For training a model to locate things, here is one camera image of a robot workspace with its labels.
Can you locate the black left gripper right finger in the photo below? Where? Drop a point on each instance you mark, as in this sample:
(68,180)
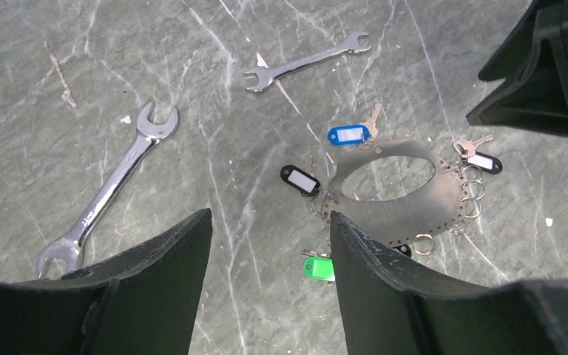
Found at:
(391,304)

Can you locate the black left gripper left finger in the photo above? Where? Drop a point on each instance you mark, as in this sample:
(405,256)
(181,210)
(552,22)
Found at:
(141,301)

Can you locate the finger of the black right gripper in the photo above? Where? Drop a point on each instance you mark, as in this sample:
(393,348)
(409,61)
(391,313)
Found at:
(514,50)
(535,98)

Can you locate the key with green tag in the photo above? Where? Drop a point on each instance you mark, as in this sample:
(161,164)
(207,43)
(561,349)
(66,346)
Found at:
(318,266)

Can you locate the key with black tag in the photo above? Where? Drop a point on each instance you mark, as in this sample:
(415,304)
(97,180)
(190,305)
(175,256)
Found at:
(306,184)
(468,153)

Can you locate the large chrome open-end wrench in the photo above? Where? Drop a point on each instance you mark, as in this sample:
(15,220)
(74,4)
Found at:
(70,247)

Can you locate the key with blue tag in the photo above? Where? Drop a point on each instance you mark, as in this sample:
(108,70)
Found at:
(357,133)

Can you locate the small chrome open-end wrench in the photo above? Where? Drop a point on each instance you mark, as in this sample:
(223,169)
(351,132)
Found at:
(266,76)

